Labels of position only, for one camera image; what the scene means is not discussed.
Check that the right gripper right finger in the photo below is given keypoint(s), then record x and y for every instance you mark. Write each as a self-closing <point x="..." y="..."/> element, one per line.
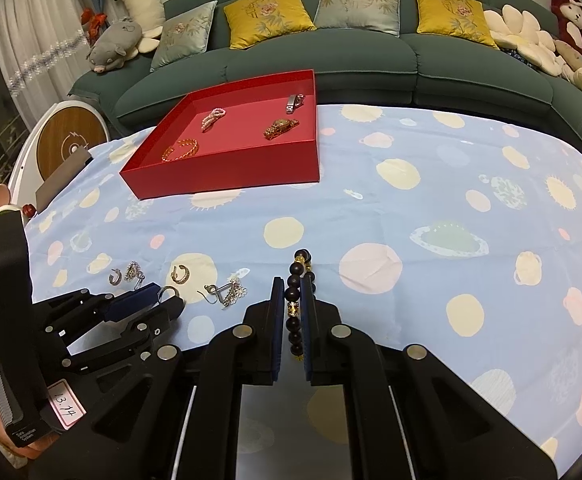
<point x="407" y="415"/>

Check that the red jewelry tray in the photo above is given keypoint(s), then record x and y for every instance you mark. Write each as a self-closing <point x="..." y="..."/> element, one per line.
<point x="213" y="140"/>

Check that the silver crystal charm pendant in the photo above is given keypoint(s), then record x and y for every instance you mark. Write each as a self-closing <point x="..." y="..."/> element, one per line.
<point x="134" y="274"/>

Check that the silver infinity pendant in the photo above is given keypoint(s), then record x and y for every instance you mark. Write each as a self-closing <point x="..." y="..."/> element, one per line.
<point x="226" y="295"/>

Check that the white flower cushion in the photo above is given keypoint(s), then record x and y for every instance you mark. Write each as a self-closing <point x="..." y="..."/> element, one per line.
<point x="520" y="31"/>

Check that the red plush monkey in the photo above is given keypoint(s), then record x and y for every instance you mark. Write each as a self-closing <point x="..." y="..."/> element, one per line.
<point x="569" y="16"/>

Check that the yellow floral cushion left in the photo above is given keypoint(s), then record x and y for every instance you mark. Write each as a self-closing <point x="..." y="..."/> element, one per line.
<point x="253" y="21"/>

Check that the red orange plush toy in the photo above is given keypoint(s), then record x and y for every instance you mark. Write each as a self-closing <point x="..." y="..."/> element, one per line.
<point x="92" y="24"/>

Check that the grey floral cushion right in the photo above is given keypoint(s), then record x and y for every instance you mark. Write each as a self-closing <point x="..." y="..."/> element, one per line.
<point x="374" y="15"/>

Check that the white sheer curtain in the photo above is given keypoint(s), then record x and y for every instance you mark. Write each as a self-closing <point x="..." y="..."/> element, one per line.
<point x="42" y="53"/>

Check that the round wood-faced white appliance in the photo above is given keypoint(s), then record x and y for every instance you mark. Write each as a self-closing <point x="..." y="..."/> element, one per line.
<point x="63" y="130"/>

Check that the brown cloth pouch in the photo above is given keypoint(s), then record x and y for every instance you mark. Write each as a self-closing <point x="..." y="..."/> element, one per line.
<point x="61" y="177"/>

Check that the grey floral cushion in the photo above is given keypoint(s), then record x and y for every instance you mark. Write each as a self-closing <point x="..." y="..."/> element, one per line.
<point x="374" y="15"/>
<point x="184" y="35"/>

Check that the silver wristwatch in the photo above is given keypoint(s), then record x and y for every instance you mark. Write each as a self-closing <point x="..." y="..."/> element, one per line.
<point x="294" y="102"/>

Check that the yellow floral cushion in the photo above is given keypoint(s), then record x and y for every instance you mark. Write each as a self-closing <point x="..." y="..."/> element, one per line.
<point x="462" y="19"/>
<point x="253" y="21"/>

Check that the dark green sectional sofa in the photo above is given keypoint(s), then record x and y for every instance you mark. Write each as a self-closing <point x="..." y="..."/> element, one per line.
<point x="353" y="66"/>

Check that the beige small pillow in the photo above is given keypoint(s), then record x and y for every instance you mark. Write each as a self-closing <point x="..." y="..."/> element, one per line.
<point x="572" y="57"/>

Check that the person's left hand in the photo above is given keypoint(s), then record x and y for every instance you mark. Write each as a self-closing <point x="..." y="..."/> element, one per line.
<point x="28" y="452"/>

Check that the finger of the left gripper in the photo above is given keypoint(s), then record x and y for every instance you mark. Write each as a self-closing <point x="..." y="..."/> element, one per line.
<point x="140" y="334"/>
<point x="130" y="303"/>

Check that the grey plush pig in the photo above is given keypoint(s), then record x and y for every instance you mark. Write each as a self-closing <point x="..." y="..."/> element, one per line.
<point x="118" y="44"/>

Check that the gold hoop earring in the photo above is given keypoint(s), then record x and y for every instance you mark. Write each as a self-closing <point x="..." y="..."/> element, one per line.
<point x="180" y="274"/>
<point x="115" y="277"/>

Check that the mouse-ear round mirror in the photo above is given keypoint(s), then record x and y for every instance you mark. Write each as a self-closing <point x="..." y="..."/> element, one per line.
<point x="27" y="211"/>

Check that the gold wristwatch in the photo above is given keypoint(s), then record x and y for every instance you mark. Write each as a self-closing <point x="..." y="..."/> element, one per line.
<point x="279" y="127"/>

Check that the grey floral cushion left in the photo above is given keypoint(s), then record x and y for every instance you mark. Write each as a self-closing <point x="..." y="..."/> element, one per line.
<point x="184" y="35"/>

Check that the yellow floral cushion right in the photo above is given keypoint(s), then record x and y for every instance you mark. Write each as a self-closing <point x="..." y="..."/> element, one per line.
<point x="462" y="19"/>

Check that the blue planet-print tablecloth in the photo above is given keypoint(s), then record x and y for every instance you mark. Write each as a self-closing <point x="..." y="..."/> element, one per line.
<point x="462" y="234"/>

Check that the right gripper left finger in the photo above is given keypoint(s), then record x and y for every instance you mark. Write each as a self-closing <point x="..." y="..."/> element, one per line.
<point x="165" y="413"/>

